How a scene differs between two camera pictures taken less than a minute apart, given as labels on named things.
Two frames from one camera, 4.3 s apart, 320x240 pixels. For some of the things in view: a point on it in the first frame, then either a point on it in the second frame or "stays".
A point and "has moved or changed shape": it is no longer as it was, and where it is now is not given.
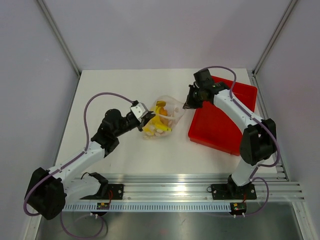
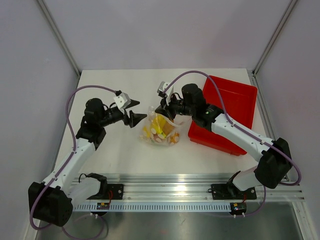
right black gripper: [190, 103] → [165, 109]
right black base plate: [223, 192] stays
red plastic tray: [210, 125] stays
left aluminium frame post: [61, 38] stays
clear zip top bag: [168, 110] has moved or changed shape
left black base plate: [112, 192] stays
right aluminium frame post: [274, 37] stays
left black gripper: [144, 120] → [134, 118]
